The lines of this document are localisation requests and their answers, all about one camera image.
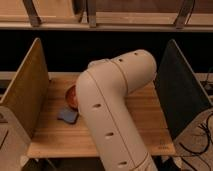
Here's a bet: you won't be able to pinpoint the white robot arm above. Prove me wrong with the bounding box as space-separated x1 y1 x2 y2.
76 50 158 171

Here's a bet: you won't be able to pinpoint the orange ceramic bowl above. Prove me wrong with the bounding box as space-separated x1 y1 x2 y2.
65 85 78 110

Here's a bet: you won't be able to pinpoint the black cables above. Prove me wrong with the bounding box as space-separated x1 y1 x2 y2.
178 111 213 171

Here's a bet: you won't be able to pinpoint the wooden shelf with brackets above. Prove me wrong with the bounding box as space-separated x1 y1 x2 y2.
0 0 213 32

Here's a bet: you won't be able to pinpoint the blue sponge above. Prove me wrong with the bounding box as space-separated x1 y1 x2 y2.
57 108 78 124

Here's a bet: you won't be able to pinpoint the left wooden divider panel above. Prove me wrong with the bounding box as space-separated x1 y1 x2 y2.
0 38 49 143

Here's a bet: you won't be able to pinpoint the right dark divider panel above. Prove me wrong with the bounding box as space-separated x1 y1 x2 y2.
154 39 213 140

